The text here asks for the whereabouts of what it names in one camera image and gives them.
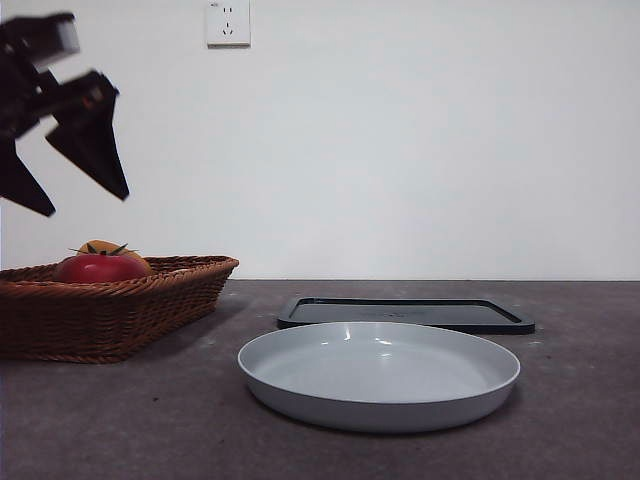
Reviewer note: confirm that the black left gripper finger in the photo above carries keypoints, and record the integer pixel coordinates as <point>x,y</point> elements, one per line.
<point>92,145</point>
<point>20,180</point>

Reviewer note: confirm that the red tomato with green stem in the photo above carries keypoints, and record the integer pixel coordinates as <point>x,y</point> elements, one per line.
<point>100,270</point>

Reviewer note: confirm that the brown wicker basket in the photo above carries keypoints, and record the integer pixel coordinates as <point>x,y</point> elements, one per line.
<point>115,320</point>

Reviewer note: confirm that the pale grey round plate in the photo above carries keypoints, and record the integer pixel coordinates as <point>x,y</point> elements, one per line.
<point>380,395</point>

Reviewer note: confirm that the black rectangular tray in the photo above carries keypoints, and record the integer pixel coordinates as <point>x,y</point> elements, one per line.
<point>450,315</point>

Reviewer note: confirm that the pale grey left camera box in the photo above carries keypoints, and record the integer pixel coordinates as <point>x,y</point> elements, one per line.
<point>69,37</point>

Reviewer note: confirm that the white wall socket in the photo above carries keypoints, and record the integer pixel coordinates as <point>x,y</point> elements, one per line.
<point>229,25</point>

